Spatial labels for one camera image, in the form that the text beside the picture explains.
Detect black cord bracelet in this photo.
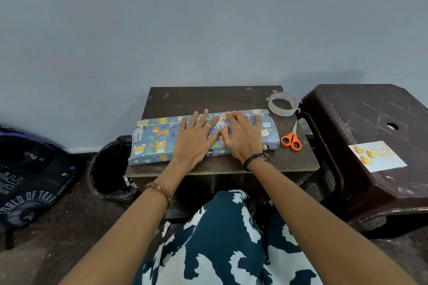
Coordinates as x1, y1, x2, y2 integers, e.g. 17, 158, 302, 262
243, 152, 271, 172

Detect black purple backpack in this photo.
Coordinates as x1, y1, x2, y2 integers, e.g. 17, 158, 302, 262
0, 126, 78, 250

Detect small brown wooden table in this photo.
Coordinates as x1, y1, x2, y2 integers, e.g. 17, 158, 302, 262
125, 85, 321, 179

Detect clear tape roll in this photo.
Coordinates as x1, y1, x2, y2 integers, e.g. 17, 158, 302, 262
266, 90, 301, 118

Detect white card with gold stickers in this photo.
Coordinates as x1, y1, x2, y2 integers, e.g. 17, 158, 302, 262
347, 141, 408, 173

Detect person's right forearm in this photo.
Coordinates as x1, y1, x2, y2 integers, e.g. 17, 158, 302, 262
246, 154, 419, 285

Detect person's right hand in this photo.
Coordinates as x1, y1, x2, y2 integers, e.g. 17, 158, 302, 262
219, 110, 265, 164

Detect brown plastic stool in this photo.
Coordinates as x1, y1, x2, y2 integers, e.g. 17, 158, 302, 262
297, 83, 428, 232

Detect brown beaded bracelet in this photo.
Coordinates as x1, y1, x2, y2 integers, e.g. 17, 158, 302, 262
144, 182, 174, 209

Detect blue animal-print wrapping paper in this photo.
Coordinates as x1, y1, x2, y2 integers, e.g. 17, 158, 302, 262
128, 109, 281, 166

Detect orange handled scissors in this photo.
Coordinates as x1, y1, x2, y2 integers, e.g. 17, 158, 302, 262
280, 120, 303, 152

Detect person's left forearm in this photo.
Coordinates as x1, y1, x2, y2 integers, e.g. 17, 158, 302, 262
60, 161, 188, 285

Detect black trash bin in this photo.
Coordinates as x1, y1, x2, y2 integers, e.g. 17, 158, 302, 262
86, 135, 140, 202

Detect teal white patterned trousers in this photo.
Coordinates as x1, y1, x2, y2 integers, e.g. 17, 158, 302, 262
133, 189, 323, 285

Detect person's left hand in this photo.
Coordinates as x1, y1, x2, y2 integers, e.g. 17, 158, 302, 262
169, 109, 221, 172

